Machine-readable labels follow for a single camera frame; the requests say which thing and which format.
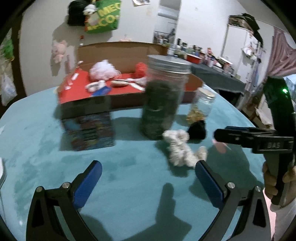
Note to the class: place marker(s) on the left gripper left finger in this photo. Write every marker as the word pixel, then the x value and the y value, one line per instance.
pixel 43 222

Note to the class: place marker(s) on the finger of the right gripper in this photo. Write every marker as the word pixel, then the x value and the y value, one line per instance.
pixel 260 140

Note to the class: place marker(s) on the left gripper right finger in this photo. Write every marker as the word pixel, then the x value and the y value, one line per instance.
pixel 253 223

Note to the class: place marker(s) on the white translucent wrapper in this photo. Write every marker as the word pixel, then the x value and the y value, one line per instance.
pixel 220 146

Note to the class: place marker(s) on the cream crochet plush toy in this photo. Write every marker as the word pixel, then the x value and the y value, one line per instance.
pixel 180 152

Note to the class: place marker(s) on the white sock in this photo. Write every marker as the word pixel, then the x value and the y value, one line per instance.
pixel 141 81

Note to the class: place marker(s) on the blue small pouch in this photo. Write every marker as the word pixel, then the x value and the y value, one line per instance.
pixel 101 92

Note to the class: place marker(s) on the white mesh bath pouf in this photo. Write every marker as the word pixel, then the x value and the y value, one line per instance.
pixel 103 71

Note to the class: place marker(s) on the person's right hand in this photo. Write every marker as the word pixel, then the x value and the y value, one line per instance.
pixel 270 183

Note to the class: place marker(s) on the pink curtain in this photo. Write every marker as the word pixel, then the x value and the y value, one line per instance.
pixel 282 58

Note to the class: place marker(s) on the white refrigerator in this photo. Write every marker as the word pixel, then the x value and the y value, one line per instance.
pixel 242 49

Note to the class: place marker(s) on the black pompom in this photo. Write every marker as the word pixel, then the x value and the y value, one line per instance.
pixel 197 131

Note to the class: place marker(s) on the dark green side table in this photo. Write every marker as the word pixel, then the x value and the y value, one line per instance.
pixel 217 80

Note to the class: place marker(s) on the small glass jar yellow beads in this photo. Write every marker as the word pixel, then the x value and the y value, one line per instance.
pixel 201 105

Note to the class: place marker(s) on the dark printed box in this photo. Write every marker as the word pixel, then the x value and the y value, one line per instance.
pixel 88 132

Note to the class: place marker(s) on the teal plush table cover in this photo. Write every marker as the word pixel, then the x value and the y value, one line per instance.
pixel 140 195

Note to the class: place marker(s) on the red bowl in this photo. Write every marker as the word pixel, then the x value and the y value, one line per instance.
pixel 193 59

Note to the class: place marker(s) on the large glass jar metal lid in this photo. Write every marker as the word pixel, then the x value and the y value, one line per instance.
pixel 164 91

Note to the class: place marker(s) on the white plastic bag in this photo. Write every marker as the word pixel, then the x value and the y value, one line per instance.
pixel 8 90

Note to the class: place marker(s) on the cardboard box red inside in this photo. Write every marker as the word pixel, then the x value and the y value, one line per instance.
pixel 123 56

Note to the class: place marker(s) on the green plush on door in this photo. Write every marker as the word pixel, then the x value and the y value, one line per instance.
pixel 7 49

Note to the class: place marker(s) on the green tote bag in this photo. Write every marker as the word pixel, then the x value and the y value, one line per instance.
pixel 102 16

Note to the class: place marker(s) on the black hanging bag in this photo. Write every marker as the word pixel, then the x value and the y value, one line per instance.
pixel 76 16

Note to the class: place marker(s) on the wall mirror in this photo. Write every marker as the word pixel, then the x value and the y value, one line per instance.
pixel 167 20

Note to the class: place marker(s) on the pink plush toy on wall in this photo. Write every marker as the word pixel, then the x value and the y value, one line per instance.
pixel 58 51

